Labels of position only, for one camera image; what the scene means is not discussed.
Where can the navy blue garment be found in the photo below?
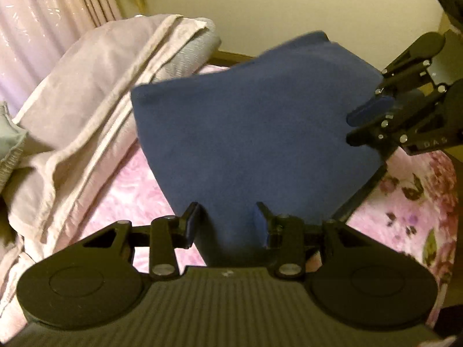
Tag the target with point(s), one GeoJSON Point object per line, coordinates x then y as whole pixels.
{"type": "Point", "coordinates": [253, 133]}

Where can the wooden bed frame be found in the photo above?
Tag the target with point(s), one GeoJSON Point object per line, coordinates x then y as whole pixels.
{"type": "Point", "coordinates": [231, 57]}

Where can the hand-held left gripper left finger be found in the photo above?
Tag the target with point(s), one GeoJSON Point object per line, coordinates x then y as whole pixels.
{"type": "Point", "coordinates": [190, 224]}

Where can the grey ruffled pillow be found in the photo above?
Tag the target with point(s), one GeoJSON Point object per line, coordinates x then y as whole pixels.
{"type": "Point", "coordinates": [11, 141]}

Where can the pink curtain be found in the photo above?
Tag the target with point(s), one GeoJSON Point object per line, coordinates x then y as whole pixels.
{"type": "Point", "coordinates": [54, 7]}

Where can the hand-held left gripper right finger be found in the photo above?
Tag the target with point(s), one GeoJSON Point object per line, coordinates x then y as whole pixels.
{"type": "Point", "coordinates": [261, 224]}

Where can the pink floral bedsheet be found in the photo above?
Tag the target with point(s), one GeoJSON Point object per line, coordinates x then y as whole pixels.
{"type": "Point", "coordinates": [408, 195]}

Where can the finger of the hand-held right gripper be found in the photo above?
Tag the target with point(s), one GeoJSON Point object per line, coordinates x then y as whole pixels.
{"type": "Point", "coordinates": [408, 65]}
{"type": "Point", "coordinates": [365, 114]}

